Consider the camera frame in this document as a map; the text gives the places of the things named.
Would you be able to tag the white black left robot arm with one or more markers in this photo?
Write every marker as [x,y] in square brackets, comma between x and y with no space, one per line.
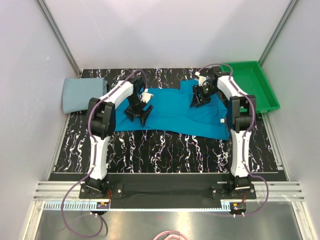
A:
[102,124]

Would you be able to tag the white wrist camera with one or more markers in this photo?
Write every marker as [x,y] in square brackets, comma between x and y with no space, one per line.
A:
[146,97]
[202,80]

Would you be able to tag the aluminium frame rail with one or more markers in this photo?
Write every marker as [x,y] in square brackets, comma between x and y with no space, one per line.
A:
[273,191]

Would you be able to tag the bright blue t shirt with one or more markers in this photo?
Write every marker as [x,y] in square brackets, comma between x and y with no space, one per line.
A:
[172,112]

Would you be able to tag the left orange connector block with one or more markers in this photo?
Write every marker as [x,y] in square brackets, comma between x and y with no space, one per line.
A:
[103,205]

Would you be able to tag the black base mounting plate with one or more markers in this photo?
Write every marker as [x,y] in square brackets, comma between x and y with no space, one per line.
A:
[122,190]

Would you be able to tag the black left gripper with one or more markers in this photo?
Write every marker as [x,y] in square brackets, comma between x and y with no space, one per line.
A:
[130,113]

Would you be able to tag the white slotted cable duct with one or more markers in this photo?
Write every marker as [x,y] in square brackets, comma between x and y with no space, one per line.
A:
[92,205]

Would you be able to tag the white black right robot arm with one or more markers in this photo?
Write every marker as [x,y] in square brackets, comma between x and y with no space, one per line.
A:
[240,119]

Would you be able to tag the green plastic bin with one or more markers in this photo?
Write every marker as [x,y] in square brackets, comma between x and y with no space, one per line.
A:
[250,77]

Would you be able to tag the orange connector block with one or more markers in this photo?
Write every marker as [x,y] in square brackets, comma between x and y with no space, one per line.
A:
[238,206]
[103,205]

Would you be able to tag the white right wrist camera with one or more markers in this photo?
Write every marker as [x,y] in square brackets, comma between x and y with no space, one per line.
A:
[202,80]

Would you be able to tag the right orange connector block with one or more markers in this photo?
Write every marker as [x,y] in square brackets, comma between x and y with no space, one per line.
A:
[238,206]

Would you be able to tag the folded light blue t shirt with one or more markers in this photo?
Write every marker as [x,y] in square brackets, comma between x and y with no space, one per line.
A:
[77,93]

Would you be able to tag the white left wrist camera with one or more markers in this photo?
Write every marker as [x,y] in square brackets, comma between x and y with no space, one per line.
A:
[146,97]

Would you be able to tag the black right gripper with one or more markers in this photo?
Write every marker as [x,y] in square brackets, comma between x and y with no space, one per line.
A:
[197,90]

